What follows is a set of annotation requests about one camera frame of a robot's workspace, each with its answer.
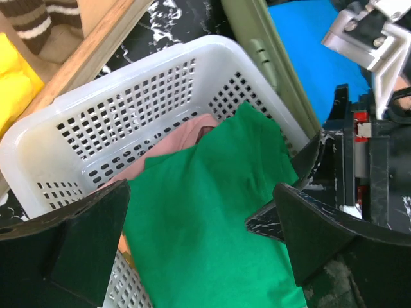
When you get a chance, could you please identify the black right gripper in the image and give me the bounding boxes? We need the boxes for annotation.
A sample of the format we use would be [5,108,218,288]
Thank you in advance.
[292,85,410,233]

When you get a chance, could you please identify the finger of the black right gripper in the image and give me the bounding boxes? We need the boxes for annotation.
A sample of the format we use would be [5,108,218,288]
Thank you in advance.
[245,201,285,243]

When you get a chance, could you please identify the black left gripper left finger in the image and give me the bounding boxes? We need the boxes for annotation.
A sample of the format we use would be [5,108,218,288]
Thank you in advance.
[1,180,130,307]

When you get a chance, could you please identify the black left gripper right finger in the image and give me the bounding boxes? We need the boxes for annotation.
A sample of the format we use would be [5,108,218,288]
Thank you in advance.
[274,184,410,307]

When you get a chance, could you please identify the green shirt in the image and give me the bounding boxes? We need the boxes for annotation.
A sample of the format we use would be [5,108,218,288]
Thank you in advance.
[124,103,306,307]

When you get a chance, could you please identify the pink sweater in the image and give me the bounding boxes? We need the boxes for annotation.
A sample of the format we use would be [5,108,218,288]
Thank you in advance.
[98,114,219,190]

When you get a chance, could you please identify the blue shirt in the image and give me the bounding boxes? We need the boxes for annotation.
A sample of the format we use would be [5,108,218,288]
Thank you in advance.
[268,1,369,124]

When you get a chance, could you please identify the green hard-shell suitcase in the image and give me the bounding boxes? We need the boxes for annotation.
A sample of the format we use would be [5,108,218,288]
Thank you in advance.
[221,0,320,138]

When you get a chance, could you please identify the white plastic mesh basket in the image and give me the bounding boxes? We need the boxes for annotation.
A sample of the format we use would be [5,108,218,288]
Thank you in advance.
[1,35,308,307]

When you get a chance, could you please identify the yellow shorts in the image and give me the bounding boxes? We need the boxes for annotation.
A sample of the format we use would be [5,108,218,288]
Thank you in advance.
[0,33,44,135]

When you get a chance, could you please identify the wooden clothes rack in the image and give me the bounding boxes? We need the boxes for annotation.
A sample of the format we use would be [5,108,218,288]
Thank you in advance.
[1,1,151,120]

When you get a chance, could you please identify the brown striped sock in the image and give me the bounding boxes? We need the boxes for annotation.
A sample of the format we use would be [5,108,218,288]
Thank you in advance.
[1,0,83,55]

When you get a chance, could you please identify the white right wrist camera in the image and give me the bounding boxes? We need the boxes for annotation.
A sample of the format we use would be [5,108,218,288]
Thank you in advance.
[322,0,410,120]

